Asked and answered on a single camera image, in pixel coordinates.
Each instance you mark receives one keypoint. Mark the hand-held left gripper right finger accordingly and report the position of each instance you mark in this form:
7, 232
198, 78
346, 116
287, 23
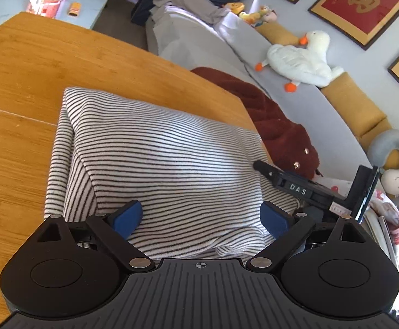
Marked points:
274, 222

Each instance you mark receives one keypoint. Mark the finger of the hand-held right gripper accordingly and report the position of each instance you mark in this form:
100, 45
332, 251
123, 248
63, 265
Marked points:
264, 168

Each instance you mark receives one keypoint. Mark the small colourful plush toy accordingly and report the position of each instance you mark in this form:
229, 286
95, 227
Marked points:
261, 15

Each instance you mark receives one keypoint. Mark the long yellow pillow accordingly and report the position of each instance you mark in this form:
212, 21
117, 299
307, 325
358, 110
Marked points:
353, 99

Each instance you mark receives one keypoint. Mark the small orange box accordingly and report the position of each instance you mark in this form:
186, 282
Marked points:
75, 8

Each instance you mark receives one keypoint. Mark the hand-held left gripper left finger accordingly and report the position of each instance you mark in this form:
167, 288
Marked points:
128, 220

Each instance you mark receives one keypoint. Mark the black white striped shirt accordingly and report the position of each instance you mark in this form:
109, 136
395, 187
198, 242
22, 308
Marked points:
165, 164

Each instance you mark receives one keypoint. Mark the yellow plush toy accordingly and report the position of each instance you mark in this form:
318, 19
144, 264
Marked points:
234, 7

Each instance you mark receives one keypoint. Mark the grey sofa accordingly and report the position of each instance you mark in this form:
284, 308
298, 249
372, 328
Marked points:
316, 120

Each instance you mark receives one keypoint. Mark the large red framed picture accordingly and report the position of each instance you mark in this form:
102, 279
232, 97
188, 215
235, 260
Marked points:
370, 1

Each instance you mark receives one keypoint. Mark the white goose plush toy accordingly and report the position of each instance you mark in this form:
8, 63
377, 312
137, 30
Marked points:
298, 61

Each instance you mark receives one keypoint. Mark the grey pants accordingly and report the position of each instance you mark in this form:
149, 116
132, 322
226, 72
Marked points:
189, 1

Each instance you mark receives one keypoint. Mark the grey neck pillow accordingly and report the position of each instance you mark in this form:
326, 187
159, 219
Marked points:
382, 144

